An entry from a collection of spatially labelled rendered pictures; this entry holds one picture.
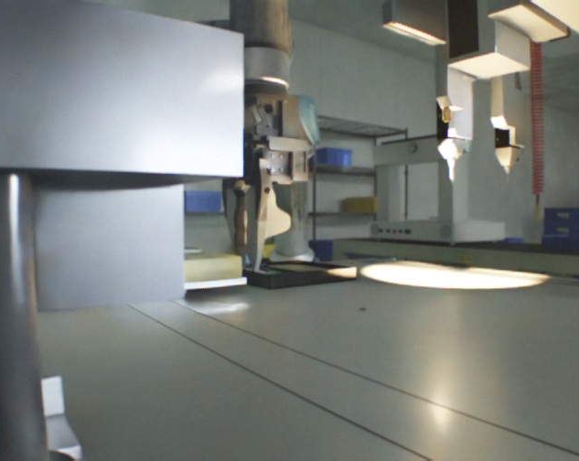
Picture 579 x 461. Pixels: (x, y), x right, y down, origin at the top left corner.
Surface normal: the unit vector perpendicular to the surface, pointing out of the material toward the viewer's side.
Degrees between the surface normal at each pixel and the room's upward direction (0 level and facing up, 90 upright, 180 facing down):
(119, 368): 0
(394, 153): 90
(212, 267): 90
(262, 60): 90
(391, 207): 90
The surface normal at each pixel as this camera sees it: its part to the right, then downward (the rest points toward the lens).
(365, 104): 0.57, 0.05
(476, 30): -0.82, 0.04
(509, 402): 0.00, -1.00
